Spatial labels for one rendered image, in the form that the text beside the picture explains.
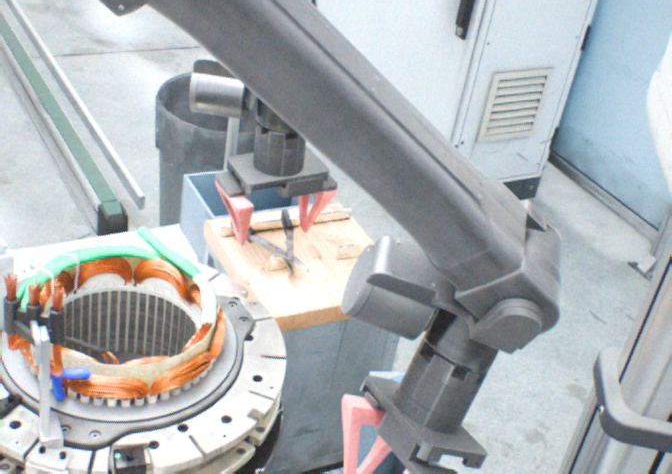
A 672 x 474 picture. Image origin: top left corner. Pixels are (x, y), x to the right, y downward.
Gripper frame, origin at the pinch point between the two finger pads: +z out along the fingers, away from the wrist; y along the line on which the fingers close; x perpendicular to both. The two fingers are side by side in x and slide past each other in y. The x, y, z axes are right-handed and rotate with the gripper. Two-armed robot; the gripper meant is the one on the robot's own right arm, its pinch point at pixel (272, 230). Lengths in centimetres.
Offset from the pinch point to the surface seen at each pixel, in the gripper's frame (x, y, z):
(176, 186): -127, -35, 74
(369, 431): 23.6, -1.5, 11.3
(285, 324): 11.7, 3.5, 4.2
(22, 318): 22.1, 32.9, -12.7
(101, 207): -60, 4, 32
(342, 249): 4.0, -7.5, 1.7
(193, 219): -14.4, 4.4, 6.4
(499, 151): -142, -158, 91
